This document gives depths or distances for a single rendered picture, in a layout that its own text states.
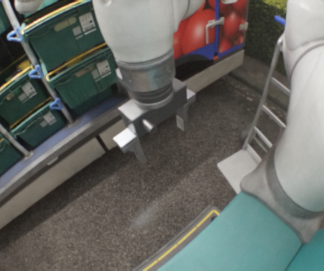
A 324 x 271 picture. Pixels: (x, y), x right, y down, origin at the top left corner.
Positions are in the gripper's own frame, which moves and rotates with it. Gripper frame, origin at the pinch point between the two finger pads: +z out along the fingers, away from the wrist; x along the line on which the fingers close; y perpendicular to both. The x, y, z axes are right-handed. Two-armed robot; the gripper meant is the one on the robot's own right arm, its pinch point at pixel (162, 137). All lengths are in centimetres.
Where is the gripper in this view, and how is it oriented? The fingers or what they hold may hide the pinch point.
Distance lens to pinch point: 43.2
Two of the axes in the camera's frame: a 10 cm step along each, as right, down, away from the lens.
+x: 7.5, -5.8, 3.2
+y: 6.5, 5.6, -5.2
